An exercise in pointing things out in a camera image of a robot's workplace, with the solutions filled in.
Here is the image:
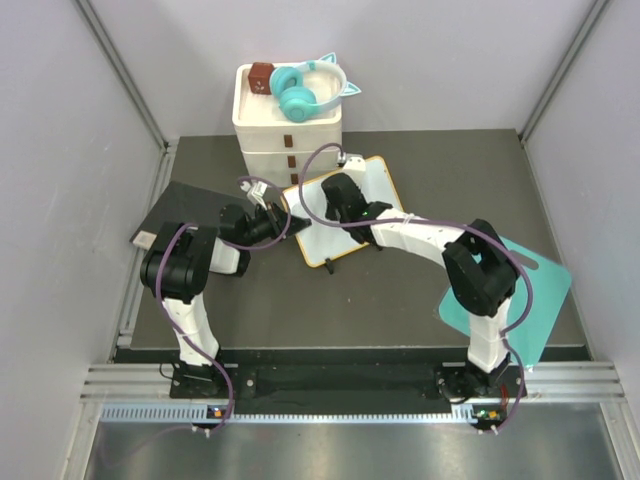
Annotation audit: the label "yellow framed whiteboard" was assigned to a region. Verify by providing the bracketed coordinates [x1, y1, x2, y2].
[284, 156, 403, 268]

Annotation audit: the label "teal cutting board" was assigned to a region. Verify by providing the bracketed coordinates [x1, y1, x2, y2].
[438, 239, 572, 373]

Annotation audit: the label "brown cube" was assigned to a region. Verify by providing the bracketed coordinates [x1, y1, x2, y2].
[248, 62, 275, 95]

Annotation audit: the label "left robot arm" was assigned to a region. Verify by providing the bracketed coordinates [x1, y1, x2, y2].
[140, 202, 311, 398]

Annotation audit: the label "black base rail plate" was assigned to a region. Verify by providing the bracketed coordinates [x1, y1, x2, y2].
[169, 362, 529, 401]

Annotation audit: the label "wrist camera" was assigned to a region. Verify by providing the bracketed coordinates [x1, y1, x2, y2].
[337, 153, 367, 188]
[240, 181, 269, 209]

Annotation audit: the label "white drawer box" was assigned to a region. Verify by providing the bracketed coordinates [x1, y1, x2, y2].
[232, 64, 342, 188]

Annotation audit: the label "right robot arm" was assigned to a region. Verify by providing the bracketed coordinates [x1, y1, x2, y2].
[321, 173, 519, 397]

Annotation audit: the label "black flat board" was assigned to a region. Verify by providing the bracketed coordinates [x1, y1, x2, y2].
[130, 181, 252, 250]

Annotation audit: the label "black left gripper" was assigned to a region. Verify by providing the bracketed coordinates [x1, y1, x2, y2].
[241, 202, 311, 248]

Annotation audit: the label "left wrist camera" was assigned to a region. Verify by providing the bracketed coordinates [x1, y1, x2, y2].
[240, 181, 269, 209]

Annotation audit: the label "white slotted cable duct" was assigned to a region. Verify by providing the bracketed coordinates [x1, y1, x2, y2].
[100, 403, 498, 425]

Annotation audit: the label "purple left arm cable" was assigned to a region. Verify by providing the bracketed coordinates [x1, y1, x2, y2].
[155, 175, 314, 436]

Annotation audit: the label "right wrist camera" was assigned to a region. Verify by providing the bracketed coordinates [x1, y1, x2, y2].
[337, 153, 367, 188]

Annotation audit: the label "teal cat-ear headphones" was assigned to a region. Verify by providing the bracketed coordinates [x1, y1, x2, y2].
[269, 52, 362, 123]

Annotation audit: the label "black whiteboard foot right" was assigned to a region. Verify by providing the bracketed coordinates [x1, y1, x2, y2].
[324, 258, 335, 275]

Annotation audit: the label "aluminium front rail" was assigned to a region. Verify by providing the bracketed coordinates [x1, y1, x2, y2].
[81, 362, 625, 403]

